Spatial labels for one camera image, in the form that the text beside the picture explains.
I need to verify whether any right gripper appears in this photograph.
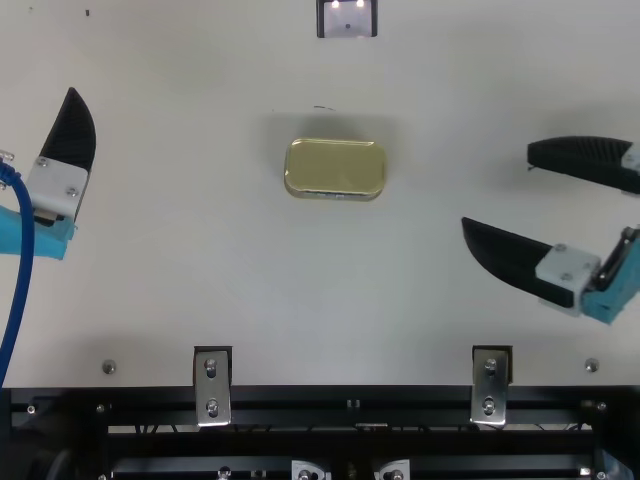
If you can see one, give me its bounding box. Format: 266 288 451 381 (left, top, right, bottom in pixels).
460 135 640 326

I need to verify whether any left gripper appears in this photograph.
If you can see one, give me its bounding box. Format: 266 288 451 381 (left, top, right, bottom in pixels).
0 87 98 262

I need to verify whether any gold rectangular tin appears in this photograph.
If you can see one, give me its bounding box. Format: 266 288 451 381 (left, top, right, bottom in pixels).
283 137 389 203

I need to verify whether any small square scanner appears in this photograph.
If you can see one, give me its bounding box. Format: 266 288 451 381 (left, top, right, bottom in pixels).
316 0 378 39

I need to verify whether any blue cable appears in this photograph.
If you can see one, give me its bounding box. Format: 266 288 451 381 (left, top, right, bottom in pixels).
0 149 37 389

